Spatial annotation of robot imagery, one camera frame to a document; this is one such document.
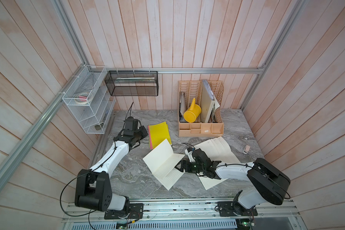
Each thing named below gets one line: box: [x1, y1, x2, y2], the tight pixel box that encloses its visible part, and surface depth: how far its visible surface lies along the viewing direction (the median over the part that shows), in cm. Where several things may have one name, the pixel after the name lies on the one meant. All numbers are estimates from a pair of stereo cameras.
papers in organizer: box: [211, 99, 220, 123], surface depth 99 cm
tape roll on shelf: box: [74, 92, 94, 105], surface depth 75 cm
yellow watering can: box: [183, 97, 202, 124], surface depth 100 cm
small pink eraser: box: [242, 144, 251, 154], surface depth 97 cm
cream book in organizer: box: [199, 79, 216, 123], surface depth 97 cm
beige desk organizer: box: [177, 79, 225, 138], surface depth 103 cm
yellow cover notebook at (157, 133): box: [147, 121, 173, 150], surface depth 106 cm
